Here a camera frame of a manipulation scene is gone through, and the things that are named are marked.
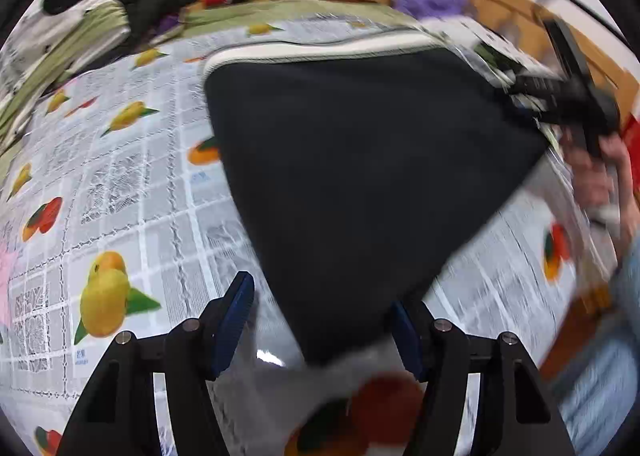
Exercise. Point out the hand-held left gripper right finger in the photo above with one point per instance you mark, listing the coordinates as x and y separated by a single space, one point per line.
406 338

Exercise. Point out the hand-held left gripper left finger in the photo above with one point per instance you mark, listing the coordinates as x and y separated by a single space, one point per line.
232 331

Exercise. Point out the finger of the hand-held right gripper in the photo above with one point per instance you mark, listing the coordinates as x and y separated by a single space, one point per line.
530 81

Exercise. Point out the black pants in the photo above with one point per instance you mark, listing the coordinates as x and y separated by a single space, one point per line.
360 175

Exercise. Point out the person's right hand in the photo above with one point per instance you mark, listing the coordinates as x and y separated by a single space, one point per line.
592 175

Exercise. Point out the white flower print pillow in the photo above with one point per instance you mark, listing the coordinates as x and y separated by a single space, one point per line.
482 38

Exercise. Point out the fruit print tablecloth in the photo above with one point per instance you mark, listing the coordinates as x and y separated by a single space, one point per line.
125 175

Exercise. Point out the person's blue jeans leg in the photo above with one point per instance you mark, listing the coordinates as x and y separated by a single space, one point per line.
605 366

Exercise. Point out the green bed sheet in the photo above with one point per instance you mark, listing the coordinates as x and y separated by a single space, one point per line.
300 10

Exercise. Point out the purple cloth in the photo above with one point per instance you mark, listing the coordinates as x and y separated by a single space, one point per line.
167 23

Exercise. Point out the white flower print quilt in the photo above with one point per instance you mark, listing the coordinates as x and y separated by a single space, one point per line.
55 35

